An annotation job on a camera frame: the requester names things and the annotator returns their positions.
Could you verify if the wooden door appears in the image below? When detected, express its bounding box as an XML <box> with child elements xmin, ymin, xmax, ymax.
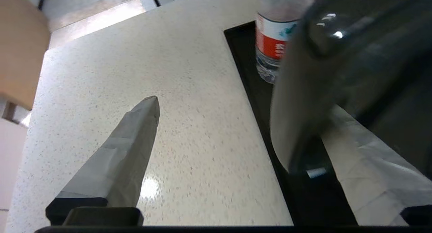
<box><xmin>0</xmin><ymin>0</ymin><xmax>51</xmax><ymax>111</ymax></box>

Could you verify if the water bottle red label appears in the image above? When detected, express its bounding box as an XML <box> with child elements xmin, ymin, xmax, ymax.
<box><xmin>255</xmin><ymin>0</ymin><xmax>318</xmax><ymax>84</ymax></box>

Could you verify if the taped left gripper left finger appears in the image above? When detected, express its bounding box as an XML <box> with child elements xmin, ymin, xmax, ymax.
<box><xmin>46</xmin><ymin>96</ymin><xmax>160</xmax><ymax>226</ymax></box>

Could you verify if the black electric kettle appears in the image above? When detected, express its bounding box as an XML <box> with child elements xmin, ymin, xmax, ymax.
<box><xmin>270</xmin><ymin>0</ymin><xmax>432</xmax><ymax>179</ymax></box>

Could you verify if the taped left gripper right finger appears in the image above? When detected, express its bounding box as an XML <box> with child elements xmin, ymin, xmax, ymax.
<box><xmin>320</xmin><ymin>105</ymin><xmax>432</xmax><ymax>227</ymax></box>

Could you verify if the black rectangular serving tray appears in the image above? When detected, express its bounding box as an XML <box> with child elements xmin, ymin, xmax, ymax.
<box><xmin>223</xmin><ymin>21</ymin><xmax>358</xmax><ymax>227</ymax></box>

